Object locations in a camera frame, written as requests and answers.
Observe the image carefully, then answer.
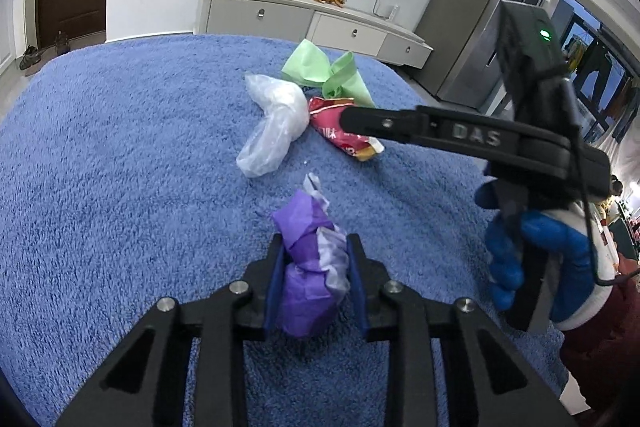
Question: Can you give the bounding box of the green plastic bag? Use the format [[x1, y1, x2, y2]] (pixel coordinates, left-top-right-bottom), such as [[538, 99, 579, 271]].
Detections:
[[281, 39, 377, 108]]

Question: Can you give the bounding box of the red snack packet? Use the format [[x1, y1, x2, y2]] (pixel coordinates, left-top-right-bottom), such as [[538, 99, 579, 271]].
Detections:
[[306, 96, 386, 162]]

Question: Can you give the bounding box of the blue fluffy blanket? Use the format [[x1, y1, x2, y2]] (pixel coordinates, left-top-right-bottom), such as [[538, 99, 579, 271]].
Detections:
[[0, 33, 566, 427]]

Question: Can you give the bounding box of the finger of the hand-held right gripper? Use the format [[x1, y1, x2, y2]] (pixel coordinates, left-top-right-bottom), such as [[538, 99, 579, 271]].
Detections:
[[340, 105, 522, 158]]

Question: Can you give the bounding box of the dark hanging garment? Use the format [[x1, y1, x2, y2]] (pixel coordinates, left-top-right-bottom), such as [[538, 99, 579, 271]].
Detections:
[[575, 39, 636, 108]]

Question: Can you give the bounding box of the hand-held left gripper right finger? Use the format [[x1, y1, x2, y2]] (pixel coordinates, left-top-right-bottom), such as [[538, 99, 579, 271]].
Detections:
[[345, 233, 576, 427]]

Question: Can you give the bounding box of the person's right forearm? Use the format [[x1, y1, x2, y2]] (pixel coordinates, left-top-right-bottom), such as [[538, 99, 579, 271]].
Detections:
[[559, 252, 640, 413]]

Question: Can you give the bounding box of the white plastic bag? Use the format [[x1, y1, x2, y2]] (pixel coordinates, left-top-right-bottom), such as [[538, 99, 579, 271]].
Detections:
[[236, 74, 311, 178]]

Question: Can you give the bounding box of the grey steel refrigerator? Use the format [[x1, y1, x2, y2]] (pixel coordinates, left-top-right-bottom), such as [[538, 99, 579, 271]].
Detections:
[[412, 0, 546, 108]]

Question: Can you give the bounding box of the person's right hand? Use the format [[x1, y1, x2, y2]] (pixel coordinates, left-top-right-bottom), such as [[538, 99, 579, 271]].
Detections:
[[474, 181, 613, 333]]

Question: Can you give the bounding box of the purple plastic bag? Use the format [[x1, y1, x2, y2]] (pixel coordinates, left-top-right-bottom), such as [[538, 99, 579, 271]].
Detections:
[[271, 173, 351, 339]]

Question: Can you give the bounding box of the grey television cabinet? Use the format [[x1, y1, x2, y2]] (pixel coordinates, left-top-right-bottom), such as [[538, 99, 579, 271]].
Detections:
[[199, 0, 434, 68]]

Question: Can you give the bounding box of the balcony window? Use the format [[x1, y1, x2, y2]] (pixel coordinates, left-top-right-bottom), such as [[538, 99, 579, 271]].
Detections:
[[550, 0, 640, 148]]

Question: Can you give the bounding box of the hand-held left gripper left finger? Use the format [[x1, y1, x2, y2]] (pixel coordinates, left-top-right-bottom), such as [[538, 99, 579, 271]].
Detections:
[[55, 234, 288, 427]]

